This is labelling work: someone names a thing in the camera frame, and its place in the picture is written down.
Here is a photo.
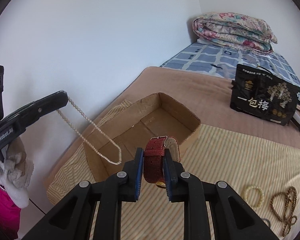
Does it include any white gloved left hand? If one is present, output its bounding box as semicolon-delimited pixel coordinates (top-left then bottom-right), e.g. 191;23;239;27
0;137;34;209

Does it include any striped yellow towel blanket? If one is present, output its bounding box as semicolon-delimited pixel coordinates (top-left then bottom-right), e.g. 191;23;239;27
46;99;300;240

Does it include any brown wooden bead necklace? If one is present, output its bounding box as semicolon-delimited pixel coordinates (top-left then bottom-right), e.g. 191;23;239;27
270;186;298;238

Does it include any red strap wristwatch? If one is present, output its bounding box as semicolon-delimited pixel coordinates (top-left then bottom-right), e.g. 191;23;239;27
143;136;180;189

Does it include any blue checked bed sheet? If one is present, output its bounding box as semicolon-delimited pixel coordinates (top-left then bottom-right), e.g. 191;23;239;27
162;42;300;87

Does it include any folded floral quilt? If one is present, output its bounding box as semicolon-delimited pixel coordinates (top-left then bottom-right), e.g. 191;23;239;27
192;12;278;55

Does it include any white pearl necklace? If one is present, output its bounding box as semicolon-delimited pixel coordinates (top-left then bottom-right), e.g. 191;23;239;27
56;90;122;166

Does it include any brown bed blanket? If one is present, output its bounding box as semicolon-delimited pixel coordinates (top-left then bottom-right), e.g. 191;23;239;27
42;65;300;188

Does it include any black snack bag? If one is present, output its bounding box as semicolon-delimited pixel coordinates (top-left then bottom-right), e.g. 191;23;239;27
230;64;300;126

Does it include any cream bead bracelet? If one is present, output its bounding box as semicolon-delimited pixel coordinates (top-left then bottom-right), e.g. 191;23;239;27
242;184;265;208

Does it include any open cardboard box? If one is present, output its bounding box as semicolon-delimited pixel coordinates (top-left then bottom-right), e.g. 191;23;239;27
84;93;201;181

